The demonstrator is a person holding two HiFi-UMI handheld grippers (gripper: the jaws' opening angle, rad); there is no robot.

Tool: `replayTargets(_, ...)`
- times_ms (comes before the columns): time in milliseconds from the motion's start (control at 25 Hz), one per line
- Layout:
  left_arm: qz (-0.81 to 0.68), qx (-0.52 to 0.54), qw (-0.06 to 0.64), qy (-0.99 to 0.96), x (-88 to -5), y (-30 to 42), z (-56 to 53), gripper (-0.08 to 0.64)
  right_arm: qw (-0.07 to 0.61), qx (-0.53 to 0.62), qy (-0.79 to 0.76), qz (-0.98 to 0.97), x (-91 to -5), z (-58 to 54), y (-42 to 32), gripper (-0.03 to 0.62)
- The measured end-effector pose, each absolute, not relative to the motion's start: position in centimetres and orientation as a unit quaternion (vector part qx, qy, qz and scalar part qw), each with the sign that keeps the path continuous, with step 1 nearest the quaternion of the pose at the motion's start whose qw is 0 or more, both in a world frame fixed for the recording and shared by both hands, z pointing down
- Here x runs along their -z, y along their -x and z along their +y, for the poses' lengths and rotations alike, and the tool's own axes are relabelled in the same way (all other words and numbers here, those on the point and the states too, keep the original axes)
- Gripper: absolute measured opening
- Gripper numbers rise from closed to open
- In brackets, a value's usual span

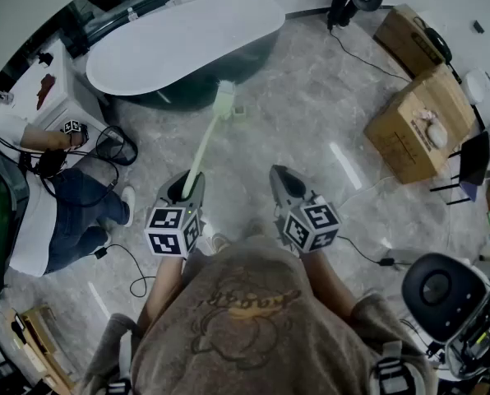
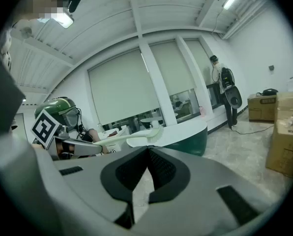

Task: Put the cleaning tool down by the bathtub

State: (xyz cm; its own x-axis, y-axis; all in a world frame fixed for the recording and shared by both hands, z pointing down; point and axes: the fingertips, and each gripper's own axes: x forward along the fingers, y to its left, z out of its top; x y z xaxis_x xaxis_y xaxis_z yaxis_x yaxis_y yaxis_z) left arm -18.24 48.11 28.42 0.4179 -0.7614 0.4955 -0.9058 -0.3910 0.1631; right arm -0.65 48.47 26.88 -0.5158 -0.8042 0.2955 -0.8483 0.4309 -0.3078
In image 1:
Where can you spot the person's right forearm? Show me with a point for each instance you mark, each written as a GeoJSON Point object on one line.
{"type": "Point", "coordinates": [325, 282]}

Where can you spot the white round bucket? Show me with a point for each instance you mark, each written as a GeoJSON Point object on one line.
{"type": "Point", "coordinates": [477, 86]}

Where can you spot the person's tan shoe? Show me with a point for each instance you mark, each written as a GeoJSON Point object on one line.
{"type": "Point", "coordinates": [255, 229]}
{"type": "Point", "coordinates": [220, 242]}

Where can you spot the person's left tan shoe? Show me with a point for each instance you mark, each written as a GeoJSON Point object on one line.
{"type": "Point", "coordinates": [220, 242]}

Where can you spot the chrome faucet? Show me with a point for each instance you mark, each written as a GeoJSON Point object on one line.
{"type": "Point", "coordinates": [0, 96]}

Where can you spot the person's brown printed t-shirt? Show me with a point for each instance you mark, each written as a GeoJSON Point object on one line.
{"type": "Point", "coordinates": [249, 303]}

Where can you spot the dark wall plate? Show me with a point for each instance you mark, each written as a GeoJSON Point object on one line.
{"type": "Point", "coordinates": [478, 26]}

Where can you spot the white pouch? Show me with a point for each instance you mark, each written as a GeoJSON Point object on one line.
{"type": "Point", "coordinates": [438, 136]}

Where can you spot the white bathtub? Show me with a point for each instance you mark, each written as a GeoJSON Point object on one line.
{"type": "Point", "coordinates": [179, 43]}

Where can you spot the red-brown cloth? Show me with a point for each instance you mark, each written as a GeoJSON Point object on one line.
{"type": "Point", "coordinates": [45, 91]}

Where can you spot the person's right tan shoe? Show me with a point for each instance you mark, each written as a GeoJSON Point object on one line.
{"type": "Point", "coordinates": [255, 229]}

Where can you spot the white backpack electronics housing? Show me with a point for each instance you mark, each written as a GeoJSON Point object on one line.
{"type": "Point", "coordinates": [454, 352]}

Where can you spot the person's left forearm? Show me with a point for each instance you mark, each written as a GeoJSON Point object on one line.
{"type": "Point", "coordinates": [163, 290]}

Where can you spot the brown cardboard box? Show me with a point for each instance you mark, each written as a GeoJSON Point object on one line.
{"type": "Point", "coordinates": [405, 41]}
{"type": "Point", "coordinates": [417, 146]}

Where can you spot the black round stool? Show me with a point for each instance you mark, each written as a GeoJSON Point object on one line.
{"type": "Point", "coordinates": [417, 286]}

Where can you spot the wooden frame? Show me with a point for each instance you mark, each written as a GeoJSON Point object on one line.
{"type": "Point", "coordinates": [39, 331]}

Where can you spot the small black item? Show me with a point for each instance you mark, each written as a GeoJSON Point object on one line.
{"type": "Point", "coordinates": [45, 59]}

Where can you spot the white cabinet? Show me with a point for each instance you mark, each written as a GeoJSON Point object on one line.
{"type": "Point", "coordinates": [68, 109]}

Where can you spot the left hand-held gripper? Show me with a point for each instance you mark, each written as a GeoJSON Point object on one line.
{"type": "Point", "coordinates": [167, 237]}

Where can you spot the pink crumpled item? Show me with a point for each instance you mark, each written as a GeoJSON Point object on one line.
{"type": "Point", "coordinates": [426, 114]}

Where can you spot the clear water bottle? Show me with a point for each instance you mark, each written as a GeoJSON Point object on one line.
{"type": "Point", "coordinates": [130, 14]}

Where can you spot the black chair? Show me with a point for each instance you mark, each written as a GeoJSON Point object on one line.
{"type": "Point", "coordinates": [475, 159]}

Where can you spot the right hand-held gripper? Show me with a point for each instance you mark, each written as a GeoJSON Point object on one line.
{"type": "Point", "coordinates": [311, 229]}

